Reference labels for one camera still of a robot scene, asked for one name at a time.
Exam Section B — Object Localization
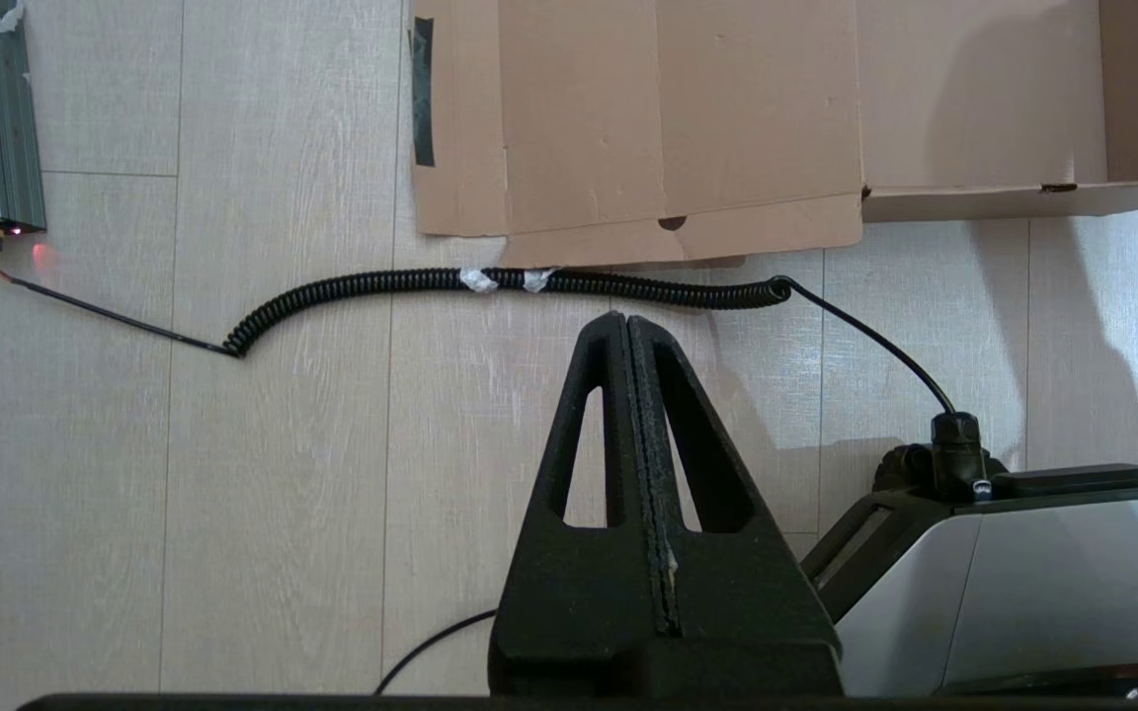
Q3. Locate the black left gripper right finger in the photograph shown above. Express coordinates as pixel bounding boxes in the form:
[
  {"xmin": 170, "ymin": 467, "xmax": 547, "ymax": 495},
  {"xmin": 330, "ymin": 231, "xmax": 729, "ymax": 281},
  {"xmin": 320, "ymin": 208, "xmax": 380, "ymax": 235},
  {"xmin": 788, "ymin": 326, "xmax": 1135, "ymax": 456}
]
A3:
[{"xmin": 628, "ymin": 316, "xmax": 844, "ymax": 698}]

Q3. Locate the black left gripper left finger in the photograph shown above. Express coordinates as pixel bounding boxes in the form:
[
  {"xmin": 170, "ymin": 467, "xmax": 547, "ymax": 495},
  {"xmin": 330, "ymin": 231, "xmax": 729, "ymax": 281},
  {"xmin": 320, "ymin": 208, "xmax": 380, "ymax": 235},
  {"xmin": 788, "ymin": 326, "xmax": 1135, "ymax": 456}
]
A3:
[{"xmin": 488, "ymin": 312, "xmax": 677, "ymax": 698}]

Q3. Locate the brown cardboard shoe box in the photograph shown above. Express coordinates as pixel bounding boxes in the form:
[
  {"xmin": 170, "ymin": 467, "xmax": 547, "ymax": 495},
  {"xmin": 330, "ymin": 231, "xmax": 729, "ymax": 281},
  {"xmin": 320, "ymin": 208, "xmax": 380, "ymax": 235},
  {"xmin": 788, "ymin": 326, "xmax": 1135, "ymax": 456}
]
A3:
[{"xmin": 409, "ymin": 0, "xmax": 1138, "ymax": 270}]

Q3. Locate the grey and black robot base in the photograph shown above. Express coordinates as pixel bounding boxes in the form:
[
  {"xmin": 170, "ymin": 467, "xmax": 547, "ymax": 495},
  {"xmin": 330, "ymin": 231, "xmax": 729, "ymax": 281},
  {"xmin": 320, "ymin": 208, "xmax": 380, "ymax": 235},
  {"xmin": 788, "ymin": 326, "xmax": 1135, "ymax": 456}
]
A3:
[{"xmin": 801, "ymin": 413, "xmax": 1138, "ymax": 702}]

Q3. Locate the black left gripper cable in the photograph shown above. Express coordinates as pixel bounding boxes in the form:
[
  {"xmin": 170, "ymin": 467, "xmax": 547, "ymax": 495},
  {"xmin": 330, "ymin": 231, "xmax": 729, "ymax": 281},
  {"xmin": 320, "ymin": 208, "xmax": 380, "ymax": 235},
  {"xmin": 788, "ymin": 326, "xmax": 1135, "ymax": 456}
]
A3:
[{"xmin": 374, "ymin": 610, "xmax": 499, "ymax": 695}]

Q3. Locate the black coiled cable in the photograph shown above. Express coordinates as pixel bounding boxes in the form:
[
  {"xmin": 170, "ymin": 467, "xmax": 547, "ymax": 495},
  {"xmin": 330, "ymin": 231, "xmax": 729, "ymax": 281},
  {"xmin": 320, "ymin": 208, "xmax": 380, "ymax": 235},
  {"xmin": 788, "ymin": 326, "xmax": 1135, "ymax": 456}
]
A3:
[{"xmin": 0, "ymin": 252, "xmax": 960, "ymax": 421}]

